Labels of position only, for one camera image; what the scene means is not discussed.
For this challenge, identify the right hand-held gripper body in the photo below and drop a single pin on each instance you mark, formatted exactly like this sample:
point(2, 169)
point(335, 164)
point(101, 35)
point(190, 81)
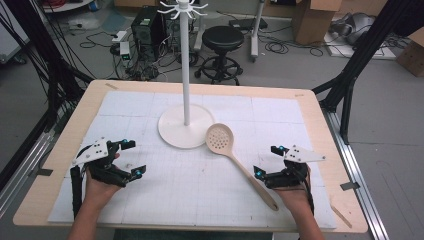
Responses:
point(293, 166)

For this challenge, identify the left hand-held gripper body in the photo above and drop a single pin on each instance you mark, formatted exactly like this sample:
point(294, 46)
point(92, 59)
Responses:
point(96, 150)

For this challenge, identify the beige slotted spoon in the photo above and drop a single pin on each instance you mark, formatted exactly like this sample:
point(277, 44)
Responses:
point(240, 167)

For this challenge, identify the white hook rack stand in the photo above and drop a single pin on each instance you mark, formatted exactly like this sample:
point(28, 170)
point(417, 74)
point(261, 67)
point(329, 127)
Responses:
point(186, 70)

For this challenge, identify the person's right hand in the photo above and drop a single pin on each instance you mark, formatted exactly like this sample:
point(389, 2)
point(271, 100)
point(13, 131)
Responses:
point(295, 196)

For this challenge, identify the person's left hand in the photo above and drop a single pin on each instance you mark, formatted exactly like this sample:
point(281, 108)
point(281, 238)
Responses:
point(98, 193)

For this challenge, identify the black tape piece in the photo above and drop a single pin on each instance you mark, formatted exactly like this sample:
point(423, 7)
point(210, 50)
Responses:
point(350, 186)
point(44, 172)

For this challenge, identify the white grid mat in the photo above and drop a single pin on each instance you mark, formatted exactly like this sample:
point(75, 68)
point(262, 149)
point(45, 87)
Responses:
point(200, 196)

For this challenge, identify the thin wooden stick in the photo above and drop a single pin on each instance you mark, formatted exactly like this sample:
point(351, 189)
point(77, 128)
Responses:
point(340, 215)

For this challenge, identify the person's dark clothing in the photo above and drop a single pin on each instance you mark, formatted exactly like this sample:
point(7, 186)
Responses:
point(193, 235)

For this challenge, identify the white device with green display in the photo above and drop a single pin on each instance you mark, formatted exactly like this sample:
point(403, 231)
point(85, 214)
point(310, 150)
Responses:
point(125, 50)

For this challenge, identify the white power strip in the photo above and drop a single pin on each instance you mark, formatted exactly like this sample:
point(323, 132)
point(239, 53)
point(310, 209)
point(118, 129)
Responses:
point(119, 36)

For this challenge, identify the black computer tower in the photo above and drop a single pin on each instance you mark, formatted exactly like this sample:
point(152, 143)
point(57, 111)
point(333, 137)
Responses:
point(146, 31)

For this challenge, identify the black round stool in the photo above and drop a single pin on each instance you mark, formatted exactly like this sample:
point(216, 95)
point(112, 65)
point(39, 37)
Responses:
point(222, 40)

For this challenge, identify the white floor board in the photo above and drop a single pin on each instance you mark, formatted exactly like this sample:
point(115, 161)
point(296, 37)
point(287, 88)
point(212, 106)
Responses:
point(360, 50)

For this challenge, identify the flat black device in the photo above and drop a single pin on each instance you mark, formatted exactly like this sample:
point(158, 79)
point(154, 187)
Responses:
point(248, 23)

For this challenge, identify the tall cardboard box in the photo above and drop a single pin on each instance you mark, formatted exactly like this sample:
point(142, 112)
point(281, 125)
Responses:
point(313, 20)

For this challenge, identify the white cabinet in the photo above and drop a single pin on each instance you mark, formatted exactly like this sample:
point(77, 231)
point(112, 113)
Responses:
point(11, 36)

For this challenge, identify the grey headset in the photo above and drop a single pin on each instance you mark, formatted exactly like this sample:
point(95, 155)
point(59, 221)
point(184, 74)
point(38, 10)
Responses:
point(353, 28)

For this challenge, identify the round white table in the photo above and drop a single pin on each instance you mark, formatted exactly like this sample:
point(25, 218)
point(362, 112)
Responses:
point(66, 6)

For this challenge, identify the low cardboard box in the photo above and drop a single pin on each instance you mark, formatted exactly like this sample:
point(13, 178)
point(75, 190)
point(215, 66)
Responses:
point(411, 55)

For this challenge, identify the aluminium rail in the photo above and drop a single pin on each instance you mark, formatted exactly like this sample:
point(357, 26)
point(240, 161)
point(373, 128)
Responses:
point(356, 173)
point(23, 170)

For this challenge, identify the black metal frame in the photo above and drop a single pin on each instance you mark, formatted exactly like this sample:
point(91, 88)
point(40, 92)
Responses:
point(50, 66)
point(360, 56)

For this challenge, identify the white metal stand post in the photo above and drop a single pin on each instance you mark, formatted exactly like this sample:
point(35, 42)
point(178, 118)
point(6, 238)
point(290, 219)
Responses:
point(256, 30)

